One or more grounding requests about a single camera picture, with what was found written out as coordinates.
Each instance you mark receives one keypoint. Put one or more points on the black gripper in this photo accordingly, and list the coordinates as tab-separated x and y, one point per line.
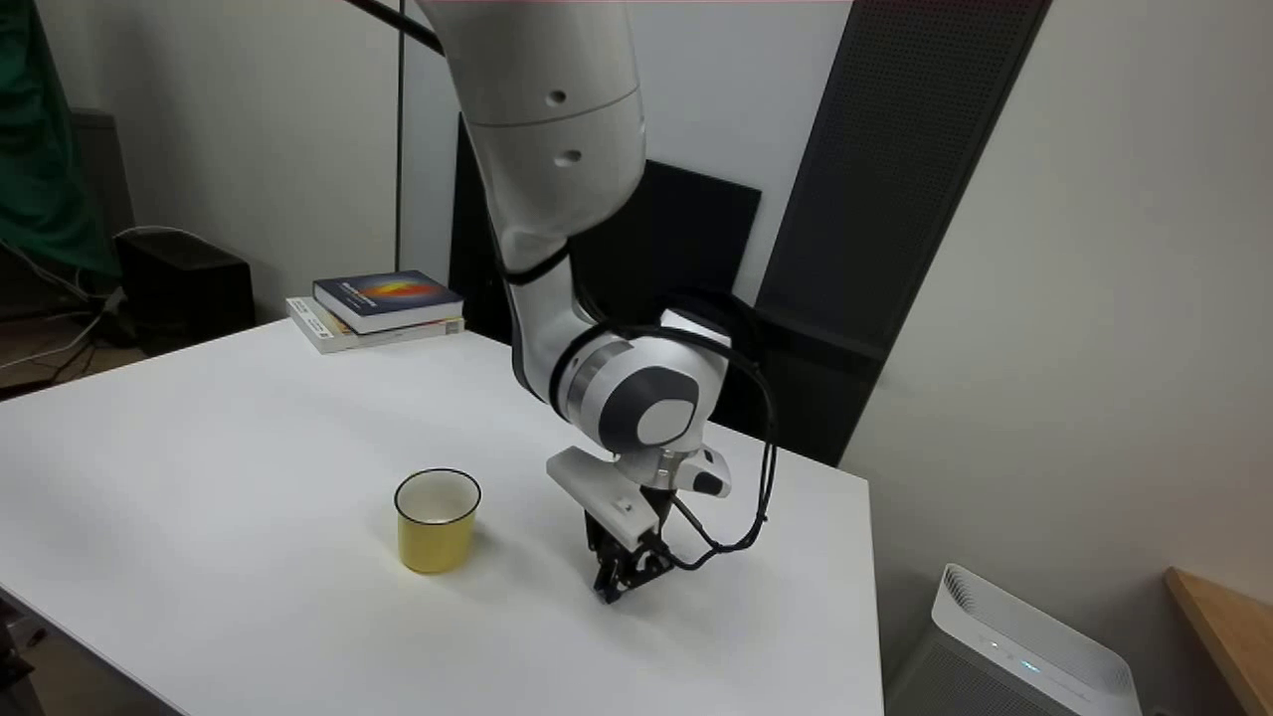
621	544

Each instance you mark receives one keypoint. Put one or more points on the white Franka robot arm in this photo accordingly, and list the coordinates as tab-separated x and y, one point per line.
571	202

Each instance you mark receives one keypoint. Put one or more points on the yellow enamel mug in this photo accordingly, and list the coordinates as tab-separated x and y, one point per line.
434	531

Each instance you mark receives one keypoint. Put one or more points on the black monitor panel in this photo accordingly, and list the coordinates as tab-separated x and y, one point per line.
689	225

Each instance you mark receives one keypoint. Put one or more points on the blue hardcover book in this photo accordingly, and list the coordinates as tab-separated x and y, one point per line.
388	295

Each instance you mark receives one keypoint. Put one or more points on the white plastic bin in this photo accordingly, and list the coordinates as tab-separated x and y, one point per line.
1015	652

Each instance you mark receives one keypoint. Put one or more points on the black speaker box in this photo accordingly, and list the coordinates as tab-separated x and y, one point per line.
186	286

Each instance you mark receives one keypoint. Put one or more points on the wooden side table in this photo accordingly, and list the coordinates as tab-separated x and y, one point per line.
1234	638

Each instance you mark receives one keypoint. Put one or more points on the green curtain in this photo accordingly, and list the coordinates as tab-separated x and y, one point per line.
43	145

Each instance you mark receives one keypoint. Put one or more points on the dark slanted wall panel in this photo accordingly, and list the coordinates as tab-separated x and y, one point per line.
888	202

